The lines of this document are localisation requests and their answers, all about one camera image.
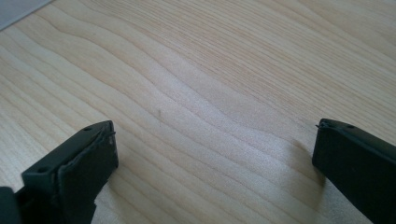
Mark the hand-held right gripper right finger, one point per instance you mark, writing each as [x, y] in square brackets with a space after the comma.
[358, 168]

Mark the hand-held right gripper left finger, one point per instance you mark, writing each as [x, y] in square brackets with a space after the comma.
[74, 174]

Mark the grey sheet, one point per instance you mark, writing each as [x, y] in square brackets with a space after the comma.
[17, 9]

